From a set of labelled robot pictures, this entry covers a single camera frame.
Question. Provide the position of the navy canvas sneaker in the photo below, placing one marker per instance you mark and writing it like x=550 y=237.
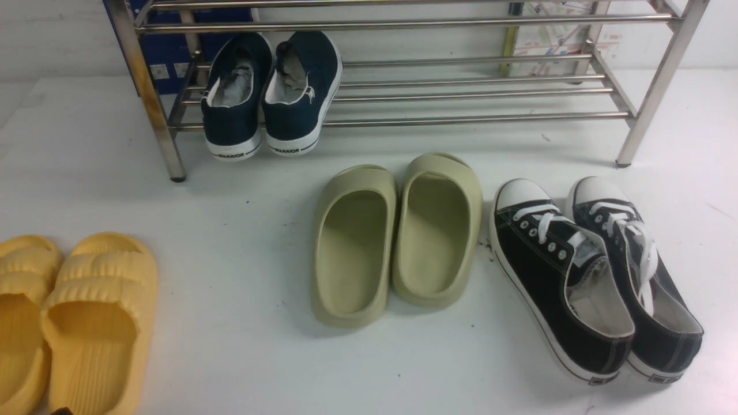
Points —
x=230 y=106
x=304 y=82

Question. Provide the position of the stainless steel shoe rack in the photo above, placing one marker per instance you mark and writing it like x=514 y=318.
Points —
x=130 y=27

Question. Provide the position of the right yellow ribbed slipper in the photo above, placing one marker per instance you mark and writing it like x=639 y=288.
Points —
x=98 y=322

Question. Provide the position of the left olive foam slide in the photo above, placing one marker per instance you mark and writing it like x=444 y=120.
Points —
x=354 y=231

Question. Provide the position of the white printed box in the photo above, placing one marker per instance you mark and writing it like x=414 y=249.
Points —
x=566 y=39

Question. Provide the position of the black canvas sneaker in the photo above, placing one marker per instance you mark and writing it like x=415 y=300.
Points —
x=564 y=274
x=667 y=335

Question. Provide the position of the blue cardboard box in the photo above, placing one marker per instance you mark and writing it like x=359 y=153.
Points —
x=168 y=55

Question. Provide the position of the yellow ribbed slipper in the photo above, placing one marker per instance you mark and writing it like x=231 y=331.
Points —
x=98 y=322
x=29 y=268

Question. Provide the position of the left navy canvas sneaker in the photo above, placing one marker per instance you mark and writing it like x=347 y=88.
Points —
x=230 y=106

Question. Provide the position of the right olive foam slide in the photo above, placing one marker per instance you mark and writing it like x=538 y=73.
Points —
x=438 y=227

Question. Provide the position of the left yellow ribbed slipper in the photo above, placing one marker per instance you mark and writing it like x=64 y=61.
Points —
x=29 y=268

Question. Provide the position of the right navy canvas sneaker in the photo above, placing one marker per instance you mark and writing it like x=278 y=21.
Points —
x=304 y=82

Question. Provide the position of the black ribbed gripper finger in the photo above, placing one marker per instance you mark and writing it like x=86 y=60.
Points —
x=62 y=411

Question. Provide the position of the olive foam slide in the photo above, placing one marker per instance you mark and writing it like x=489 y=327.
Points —
x=438 y=227
x=354 y=231

